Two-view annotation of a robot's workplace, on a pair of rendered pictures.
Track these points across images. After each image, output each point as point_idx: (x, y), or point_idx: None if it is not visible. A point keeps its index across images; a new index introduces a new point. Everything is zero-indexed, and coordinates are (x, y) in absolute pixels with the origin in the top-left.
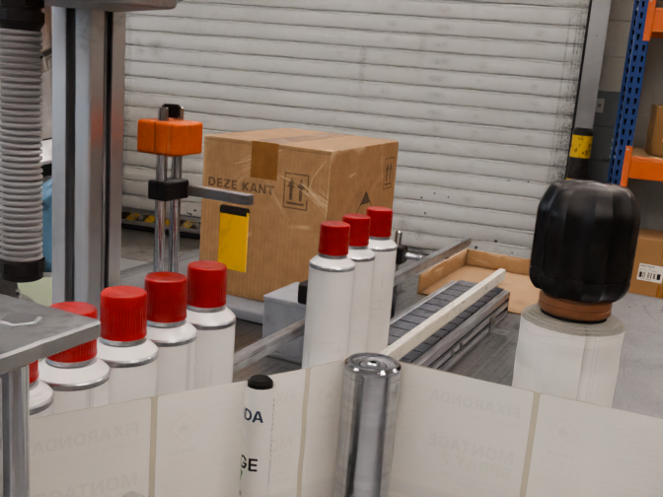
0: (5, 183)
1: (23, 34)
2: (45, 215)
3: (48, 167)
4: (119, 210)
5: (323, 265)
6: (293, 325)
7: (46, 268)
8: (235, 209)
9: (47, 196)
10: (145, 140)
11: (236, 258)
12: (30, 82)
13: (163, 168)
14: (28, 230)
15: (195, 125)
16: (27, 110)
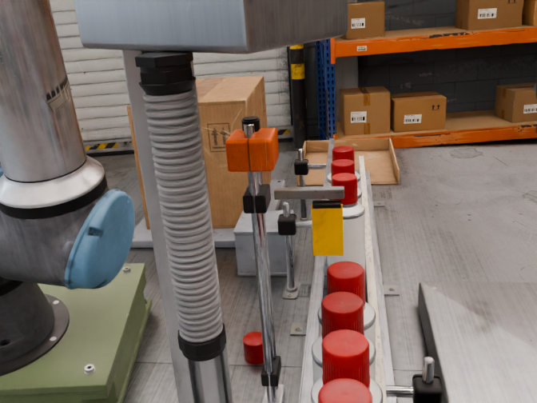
0: (185, 267)
1: (185, 97)
2: (101, 240)
3: (91, 193)
4: (212, 229)
5: (345, 215)
6: (319, 266)
7: (105, 284)
8: (329, 203)
9: (101, 223)
10: (238, 161)
11: (333, 245)
12: (197, 150)
13: (257, 182)
14: (214, 305)
15: (276, 133)
16: (197, 183)
